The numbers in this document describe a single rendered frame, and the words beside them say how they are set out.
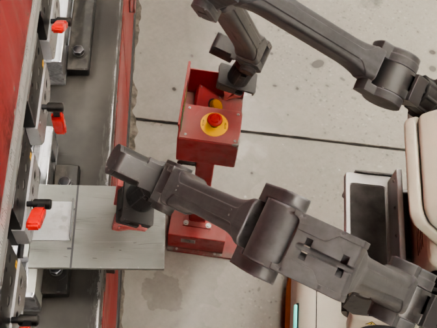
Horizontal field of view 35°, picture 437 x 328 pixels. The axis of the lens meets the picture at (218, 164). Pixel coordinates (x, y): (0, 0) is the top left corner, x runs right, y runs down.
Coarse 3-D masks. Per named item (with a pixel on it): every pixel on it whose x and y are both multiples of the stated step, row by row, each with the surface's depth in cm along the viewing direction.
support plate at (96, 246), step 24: (48, 192) 140; (72, 192) 141; (96, 192) 141; (96, 216) 139; (96, 240) 136; (120, 240) 136; (144, 240) 137; (48, 264) 133; (72, 264) 133; (96, 264) 134; (120, 264) 134; (144, 264) 134
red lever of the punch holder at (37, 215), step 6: (36, 198) 117; (30, 204) 116; (36, 204) 116; (42, 204) 116; (48, 204) 116; (36, 210) 112; (42, 210) 113; (30, 216) 110; (36, 216) 110; (42, 216) 111; (30, 222) 109; (36, 222) 109; (42, 222) 111; (30, 228) 109; (36, 228) 109
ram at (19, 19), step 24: (0, 0) 96; (24, 0) 112; (0, 24) 97; (24, 24) 113; (0, 48) 97; (24, 48) 113; (0, 72) 97; (0, 96) 98; (24, 96) 114; (0, 120) 98; (0, 144) 98; (0, 168) 99; (0, 192) 99; (0, 216) 100; (0, 264) 100
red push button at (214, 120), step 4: (208, 116) 175; (212, 116) 175; (216, 116) 175; (220, 116) 176; (208, 120) 175; (212, 120) 175; (216, 120) 175; (220, 120) 175; (212, 124) 174; (216, 124) 174; (220, 124) 175
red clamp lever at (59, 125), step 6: (48, 102) 128; (54, 102) 128; (42, 108) 128; (48, 108) 127; (54, 108) 127; (60, 108) 127; (54, 114) 129; (60, 114) 130; (54, 120) 131; (60, 120) 131; (54, 126) 132; (60, 126) 132; (60, 132) 134
